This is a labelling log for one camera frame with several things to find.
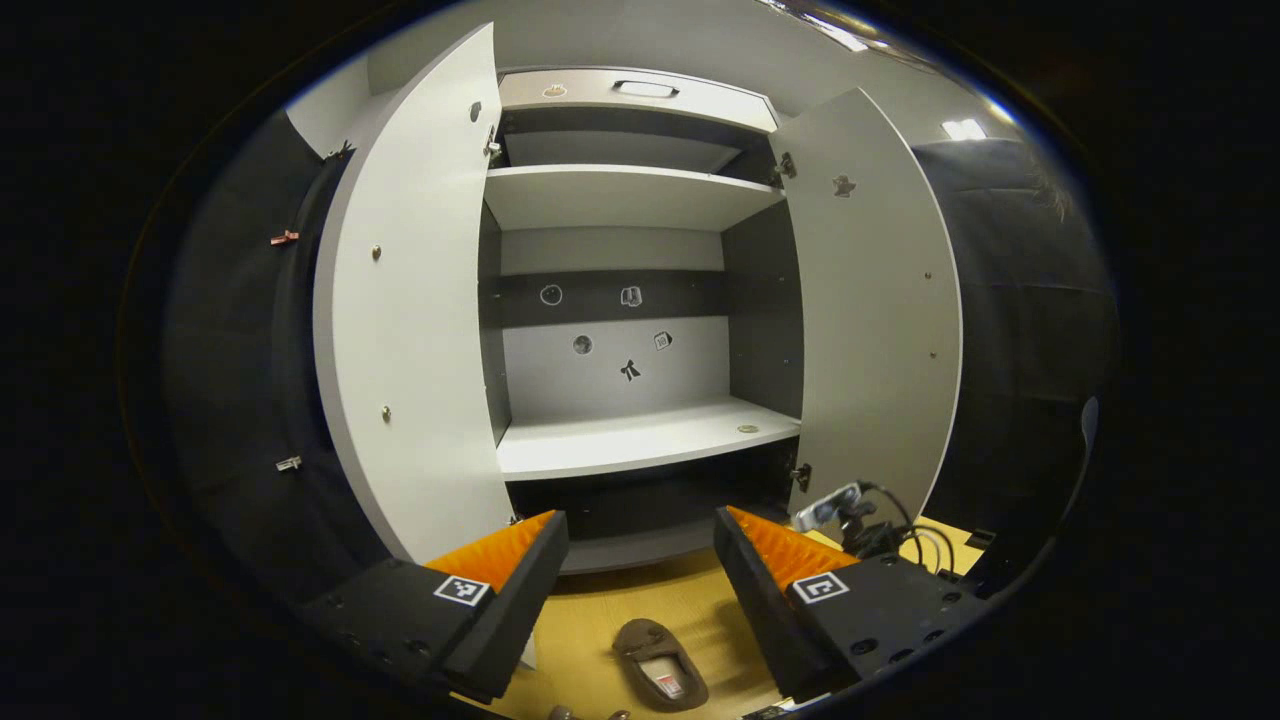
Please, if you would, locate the black backdrop cloth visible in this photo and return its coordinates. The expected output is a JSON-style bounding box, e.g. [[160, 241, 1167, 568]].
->
[[165, 110, 401, 601], [910, 135, 1116, 561]]

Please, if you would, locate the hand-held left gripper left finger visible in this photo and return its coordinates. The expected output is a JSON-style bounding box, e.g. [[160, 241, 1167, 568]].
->
[[300, 510, 571, 703]]

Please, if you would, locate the grey cabinet door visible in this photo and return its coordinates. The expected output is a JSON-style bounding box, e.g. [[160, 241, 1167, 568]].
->
[[770, 88, 963, 521], [313, 22, 516, 566]]

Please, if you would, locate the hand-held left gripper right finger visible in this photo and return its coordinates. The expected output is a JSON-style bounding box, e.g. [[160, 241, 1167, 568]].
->
[[714, 505, 991, 701]]

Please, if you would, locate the grey shoe cabinet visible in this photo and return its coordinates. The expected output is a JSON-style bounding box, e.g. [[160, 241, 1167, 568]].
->
[[478, 65, 806, 576]]

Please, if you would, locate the long ceiling light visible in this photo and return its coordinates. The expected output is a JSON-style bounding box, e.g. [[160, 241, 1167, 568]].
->
[[770, 0, 871, 51]]

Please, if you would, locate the brown plush shoe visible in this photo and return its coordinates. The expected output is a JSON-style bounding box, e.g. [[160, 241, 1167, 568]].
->
[[612, 618, 709, 713]]

